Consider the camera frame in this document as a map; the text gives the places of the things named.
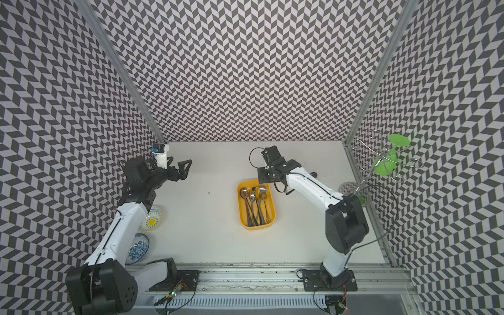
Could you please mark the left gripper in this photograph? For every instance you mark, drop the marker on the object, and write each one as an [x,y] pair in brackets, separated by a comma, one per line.
[182,174]

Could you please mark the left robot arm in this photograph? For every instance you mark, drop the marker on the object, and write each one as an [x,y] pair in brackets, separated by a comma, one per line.
[102,285]

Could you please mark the copper long spoon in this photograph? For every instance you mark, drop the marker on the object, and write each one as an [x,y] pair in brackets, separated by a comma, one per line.
[244,196]

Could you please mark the yellow plastic storage box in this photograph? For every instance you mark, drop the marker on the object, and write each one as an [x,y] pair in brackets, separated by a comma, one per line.
[255,205]

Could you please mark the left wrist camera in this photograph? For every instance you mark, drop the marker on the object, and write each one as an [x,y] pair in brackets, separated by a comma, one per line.
[159,154]

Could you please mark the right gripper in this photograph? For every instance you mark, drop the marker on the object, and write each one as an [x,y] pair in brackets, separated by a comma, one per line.
[262,175]

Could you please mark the aluminium front rail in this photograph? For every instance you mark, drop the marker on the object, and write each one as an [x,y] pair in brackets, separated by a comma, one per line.
[285,278]

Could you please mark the green metal cup rack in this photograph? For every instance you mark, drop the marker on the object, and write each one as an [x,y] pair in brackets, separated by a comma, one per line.
[384,162]

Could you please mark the plain silver spoon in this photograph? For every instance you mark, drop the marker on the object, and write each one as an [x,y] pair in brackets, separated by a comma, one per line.
[262,197]

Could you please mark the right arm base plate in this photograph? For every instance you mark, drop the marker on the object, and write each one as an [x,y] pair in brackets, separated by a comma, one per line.
[316,280]

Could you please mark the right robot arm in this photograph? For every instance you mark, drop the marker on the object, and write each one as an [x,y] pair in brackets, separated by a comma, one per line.
[345,222]

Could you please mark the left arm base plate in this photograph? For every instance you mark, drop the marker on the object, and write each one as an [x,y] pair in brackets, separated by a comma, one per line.
[187,278]

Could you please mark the blue patterned bowl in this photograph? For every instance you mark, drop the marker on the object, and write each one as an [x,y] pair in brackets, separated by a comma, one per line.
[138,250]

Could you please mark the yellow patterned plate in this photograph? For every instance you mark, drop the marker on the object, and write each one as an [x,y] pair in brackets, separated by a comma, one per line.
[151,221]

